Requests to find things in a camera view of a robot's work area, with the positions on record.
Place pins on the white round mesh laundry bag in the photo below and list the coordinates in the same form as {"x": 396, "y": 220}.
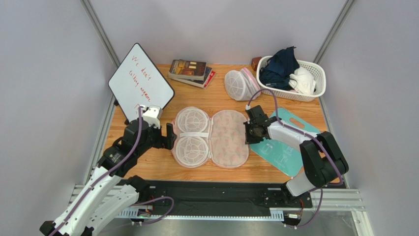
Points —
{"x": 241, "y": 85}

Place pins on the teal folding board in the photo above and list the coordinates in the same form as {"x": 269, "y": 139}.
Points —
{"x": 282, "y": 156}

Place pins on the white bra in basket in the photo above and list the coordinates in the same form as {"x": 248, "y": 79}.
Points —
{"x": 302, "y": 81}

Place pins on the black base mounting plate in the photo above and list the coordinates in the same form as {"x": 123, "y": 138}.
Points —
{"x": 234, "y": 199}

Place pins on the small brown wooden block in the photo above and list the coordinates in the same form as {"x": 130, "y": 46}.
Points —
{"x": 255, "y": 62}

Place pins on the dark blue knit garment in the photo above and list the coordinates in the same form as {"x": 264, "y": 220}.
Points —
{"x": 275, "y": 81}

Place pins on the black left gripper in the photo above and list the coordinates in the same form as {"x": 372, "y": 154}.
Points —
{"x": 166, "y": 141}

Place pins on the navy blue bra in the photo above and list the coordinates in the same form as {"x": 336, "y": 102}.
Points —
{"x": 283, "y": 63}

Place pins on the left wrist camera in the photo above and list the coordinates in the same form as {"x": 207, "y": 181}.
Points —
{"x": 151, "y": 115}

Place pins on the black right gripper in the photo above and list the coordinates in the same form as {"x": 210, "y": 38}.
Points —
{"x": 250, "y": 131}

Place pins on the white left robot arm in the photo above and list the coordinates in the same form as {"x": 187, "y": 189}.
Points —
{"x": 89, "y": 214}

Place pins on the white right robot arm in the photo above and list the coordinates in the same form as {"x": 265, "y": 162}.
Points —
{"x": 322, "y": 158}

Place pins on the top dark book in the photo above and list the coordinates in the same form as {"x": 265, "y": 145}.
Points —
{"x": 186, "y": 69}

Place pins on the floral mesh laundry bag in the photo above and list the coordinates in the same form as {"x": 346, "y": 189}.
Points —
{"x": 201, "y": 138}

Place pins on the white whiteboard with red writing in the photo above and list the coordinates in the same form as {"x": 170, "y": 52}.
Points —
{"x": 138, "y": 81}

